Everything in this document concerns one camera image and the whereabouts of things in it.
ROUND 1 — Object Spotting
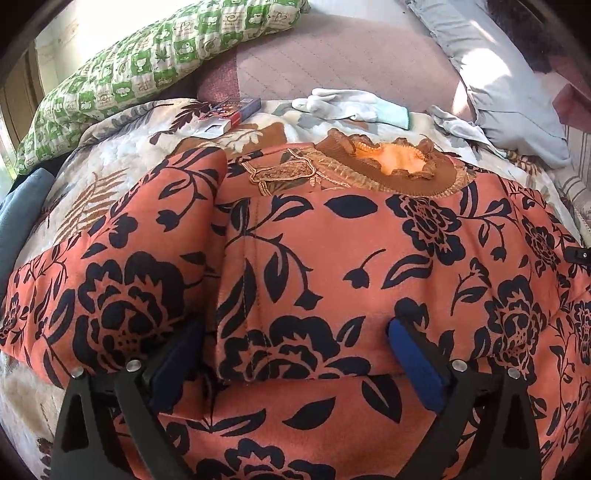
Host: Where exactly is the leaf print blanket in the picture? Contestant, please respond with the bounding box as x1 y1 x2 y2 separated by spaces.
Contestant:
0 97 583 480

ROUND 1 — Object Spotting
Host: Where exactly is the red and blue small box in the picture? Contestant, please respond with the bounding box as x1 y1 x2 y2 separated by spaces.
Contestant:
198 98 262 127

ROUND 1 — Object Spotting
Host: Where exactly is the white glove with blue cuff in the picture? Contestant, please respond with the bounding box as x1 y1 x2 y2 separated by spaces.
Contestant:
292 88 411 130

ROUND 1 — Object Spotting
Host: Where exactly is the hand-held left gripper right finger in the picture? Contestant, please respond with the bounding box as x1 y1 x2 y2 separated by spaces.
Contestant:
388 316 543 480

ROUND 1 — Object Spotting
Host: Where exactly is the orange black floral garment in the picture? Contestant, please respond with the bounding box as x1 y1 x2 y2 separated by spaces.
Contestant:
0 129 591 480

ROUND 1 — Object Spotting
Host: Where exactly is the blue-grey folded cloth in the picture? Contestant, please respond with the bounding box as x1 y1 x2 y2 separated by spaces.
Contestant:
0 167 56 296

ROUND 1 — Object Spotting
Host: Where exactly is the dark furry cloth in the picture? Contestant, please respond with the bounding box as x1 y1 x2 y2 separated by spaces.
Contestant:
485 0 568 75

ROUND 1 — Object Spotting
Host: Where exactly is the white small box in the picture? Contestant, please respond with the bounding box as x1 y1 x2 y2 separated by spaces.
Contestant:
196 121 232 139

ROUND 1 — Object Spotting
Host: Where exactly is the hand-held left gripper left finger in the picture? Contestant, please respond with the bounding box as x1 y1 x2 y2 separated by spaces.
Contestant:
51 318 206 480

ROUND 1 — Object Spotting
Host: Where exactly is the green checkered pillow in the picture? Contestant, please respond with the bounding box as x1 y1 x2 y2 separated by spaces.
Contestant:
16 0 310 176

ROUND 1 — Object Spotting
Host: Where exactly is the wooden furniture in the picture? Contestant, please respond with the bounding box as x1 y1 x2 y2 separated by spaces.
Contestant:
0 46 47 155

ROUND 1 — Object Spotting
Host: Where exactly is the striped floral bedsheet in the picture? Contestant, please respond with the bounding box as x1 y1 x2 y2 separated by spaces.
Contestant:
549 124 591 241

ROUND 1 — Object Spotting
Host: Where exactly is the pink patterned cloth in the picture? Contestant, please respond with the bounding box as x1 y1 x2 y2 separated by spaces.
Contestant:
554 85 591 126

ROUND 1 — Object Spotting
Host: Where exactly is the grey pillow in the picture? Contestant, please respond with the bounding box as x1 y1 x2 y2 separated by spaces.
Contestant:
406 0 573 169

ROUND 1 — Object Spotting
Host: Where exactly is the pink quilted bed cover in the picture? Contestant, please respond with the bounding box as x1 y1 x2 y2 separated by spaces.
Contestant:
196 9 476 116

